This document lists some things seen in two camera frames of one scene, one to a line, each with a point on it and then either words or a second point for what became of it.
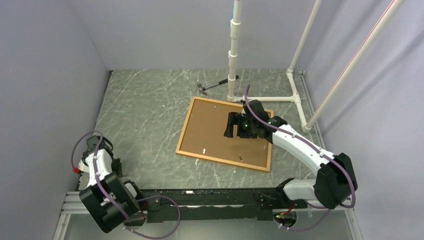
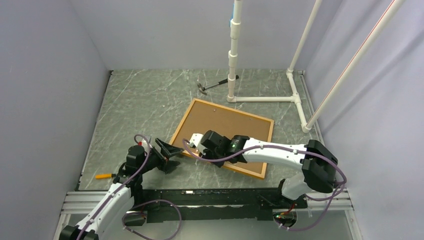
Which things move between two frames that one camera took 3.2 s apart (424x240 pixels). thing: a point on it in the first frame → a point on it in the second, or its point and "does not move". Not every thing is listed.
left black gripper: [117, 167] → [167, 150]
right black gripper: [237, 118] → [219, 164]
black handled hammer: [202, 89] does not move
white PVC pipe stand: [234, 29] does not move
